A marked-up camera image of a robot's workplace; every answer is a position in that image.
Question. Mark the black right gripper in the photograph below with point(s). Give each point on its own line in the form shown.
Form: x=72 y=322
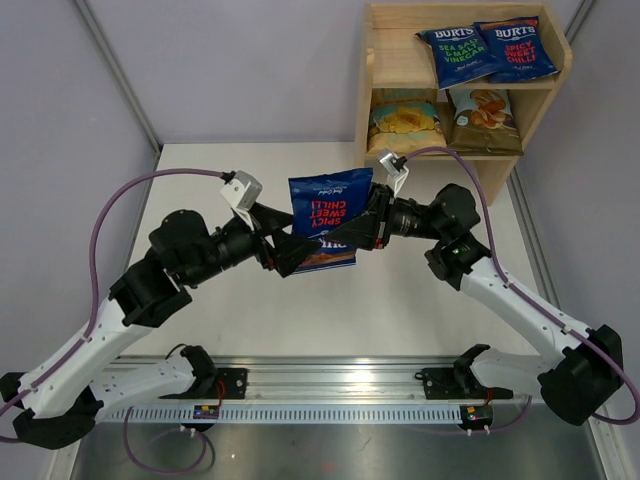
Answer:
x=371 y=229

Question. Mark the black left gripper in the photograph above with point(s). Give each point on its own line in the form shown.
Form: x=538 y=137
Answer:
x=287 y=255

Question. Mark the upside-down Burts spicy chilli bag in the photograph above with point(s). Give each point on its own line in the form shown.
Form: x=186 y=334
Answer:
x=322 y=203

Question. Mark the tan kettle chips bag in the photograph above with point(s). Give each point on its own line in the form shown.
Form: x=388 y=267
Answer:
x=403 y=120

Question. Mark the light blue cassava chips bag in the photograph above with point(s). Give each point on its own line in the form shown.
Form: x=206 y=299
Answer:
x=483 y=122

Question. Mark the blue Burts sea salt bag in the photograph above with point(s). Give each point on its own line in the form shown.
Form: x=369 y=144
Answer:
x=460 y=55

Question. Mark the blue Burts spicy chilli bag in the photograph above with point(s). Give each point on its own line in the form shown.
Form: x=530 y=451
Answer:
x=517 y=45

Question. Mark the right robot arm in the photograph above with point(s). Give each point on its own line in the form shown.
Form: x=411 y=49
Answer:
x=575 y=368

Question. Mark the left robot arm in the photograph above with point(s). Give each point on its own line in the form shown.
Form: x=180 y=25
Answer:
x=62 y=400

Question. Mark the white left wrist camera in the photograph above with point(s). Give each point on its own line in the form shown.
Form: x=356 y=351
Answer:
x=240 y=191

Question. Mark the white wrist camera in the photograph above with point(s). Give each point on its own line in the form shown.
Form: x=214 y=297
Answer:
x=240 y=191
x=396 y=169

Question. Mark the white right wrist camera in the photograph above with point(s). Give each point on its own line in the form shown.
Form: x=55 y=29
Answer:
x=396 y=169

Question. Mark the aluminium mounting rail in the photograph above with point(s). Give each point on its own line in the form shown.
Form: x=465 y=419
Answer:
x=333 y=380

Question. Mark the black left base bracket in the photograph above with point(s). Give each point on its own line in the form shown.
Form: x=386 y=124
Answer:
x=230 y=383

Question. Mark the black base bracket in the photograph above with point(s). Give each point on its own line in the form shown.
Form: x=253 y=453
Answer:
x=452 y=383
x=230 y=383

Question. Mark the black right base bracket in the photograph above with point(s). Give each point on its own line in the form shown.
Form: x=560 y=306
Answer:
x=452 y=383

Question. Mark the white slotted cable duct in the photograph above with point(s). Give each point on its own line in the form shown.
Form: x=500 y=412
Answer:
x=285 y=414

